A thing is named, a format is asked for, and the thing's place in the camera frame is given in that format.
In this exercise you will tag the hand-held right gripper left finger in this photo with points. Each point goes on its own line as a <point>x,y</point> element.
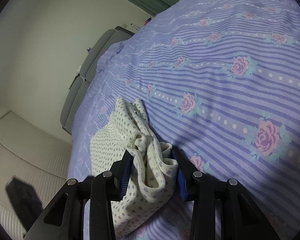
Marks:
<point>123,178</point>

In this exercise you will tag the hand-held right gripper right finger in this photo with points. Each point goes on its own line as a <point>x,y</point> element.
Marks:
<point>182,183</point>

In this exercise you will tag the white dotted small shirt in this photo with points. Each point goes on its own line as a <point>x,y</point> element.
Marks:
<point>110,140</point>

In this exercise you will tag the purple floral bed sheet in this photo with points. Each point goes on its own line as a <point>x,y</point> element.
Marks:
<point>227,100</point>

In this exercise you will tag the grey bed headboard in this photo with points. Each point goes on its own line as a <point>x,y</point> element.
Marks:
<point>77,92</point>

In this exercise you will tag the white ribbed cabinet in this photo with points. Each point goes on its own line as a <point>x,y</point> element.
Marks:
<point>30,150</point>

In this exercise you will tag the white papers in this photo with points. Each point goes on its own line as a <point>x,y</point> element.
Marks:
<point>78,72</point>

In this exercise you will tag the small red item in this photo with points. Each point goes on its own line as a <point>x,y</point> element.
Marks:
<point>147,21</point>

